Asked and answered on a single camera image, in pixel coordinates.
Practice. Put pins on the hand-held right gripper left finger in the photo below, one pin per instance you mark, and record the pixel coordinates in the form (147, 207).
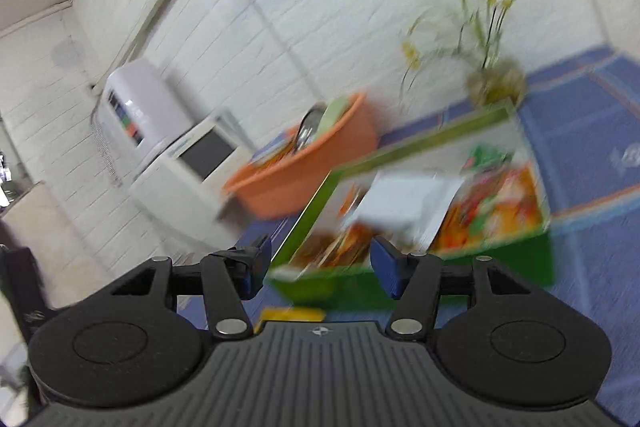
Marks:
(255, 264)

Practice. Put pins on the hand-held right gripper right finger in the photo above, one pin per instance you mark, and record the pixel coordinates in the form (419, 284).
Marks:
(387, 264)

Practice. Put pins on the brown dried meat packet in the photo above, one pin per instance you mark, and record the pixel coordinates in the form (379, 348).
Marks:
(330, 247)

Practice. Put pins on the white snack packet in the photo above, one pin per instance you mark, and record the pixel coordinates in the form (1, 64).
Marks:
(405, 202)

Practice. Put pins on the green cardboard box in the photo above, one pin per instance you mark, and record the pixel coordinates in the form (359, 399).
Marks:
(500, 257)

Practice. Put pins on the yellow snack packet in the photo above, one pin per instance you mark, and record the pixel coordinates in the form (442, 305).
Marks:
(290, 314)

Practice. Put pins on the orange plastic basin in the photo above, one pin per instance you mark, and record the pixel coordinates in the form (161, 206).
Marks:
(310, 177)

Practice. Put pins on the white countertop appliance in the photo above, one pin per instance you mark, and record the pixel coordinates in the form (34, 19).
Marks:
(170, 187)

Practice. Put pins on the orange red snack packet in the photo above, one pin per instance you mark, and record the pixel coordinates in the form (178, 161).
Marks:
(495, 207)

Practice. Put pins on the green snack packet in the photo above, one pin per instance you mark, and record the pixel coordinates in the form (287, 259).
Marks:
(485, 157)

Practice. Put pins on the metal bowl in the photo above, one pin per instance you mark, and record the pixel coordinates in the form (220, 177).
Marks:
(307, 127)

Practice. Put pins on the pale green bowl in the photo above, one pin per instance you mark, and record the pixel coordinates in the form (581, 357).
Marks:
(332, 114)

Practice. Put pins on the white water dispenser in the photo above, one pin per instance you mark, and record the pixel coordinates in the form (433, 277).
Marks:
(150, 102)

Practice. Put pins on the blue checked tablecloth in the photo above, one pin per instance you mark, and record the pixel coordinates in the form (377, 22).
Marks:
(590, 117)

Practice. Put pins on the glass vase with flowers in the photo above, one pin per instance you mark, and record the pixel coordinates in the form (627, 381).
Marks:
(480, 22)

